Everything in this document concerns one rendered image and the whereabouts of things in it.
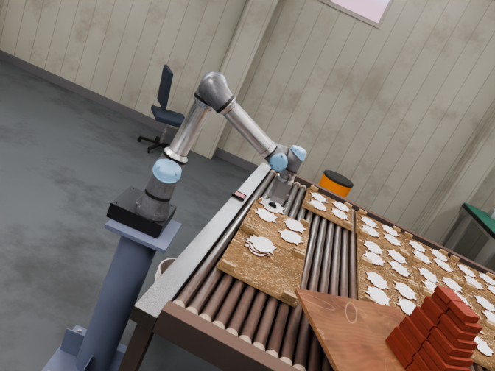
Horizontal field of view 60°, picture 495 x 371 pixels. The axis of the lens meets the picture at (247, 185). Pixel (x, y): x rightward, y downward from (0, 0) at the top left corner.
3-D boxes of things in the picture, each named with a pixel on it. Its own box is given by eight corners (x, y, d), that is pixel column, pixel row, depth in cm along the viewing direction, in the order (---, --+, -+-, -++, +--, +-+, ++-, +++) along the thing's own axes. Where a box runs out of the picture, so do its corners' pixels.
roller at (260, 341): (244, 360, 138) (250, 350, 136) (305, 191, 320) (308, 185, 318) (257, 368, 137) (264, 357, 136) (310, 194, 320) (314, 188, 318)
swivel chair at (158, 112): (181, 151, 552) (208, 82, 520) (175, 164, 503) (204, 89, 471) (140, 134, 544) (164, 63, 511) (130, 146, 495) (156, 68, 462)
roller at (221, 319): (203, 338, 139) (209, 327, 137) (286, 182, 321) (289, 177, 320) (216, 345, 138) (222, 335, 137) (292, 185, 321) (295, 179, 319)
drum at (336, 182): (301, 208, 545) (323, 166, 524) (328, 221, 545) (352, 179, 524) (300, 220, 509) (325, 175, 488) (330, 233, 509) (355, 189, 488)
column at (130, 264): (36, 377, 199) (86, 224, 169) (76, 326, 235) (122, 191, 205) (111, 409, 200) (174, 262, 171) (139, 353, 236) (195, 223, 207)
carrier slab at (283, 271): (215, 267, 170) (216, 264, 170) (239, 229, 209) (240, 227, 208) (295, 308, 168) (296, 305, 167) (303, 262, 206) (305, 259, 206)
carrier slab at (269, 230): (239, 229, 209) (239, 226, 209) (254, 202, 248) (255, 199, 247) (303, 260, 207) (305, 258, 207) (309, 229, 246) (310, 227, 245)
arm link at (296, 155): (289, 142, 195) (306, 149, 196) (279, 163, 198) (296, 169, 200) (292, 147, 187) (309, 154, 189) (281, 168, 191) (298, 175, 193)
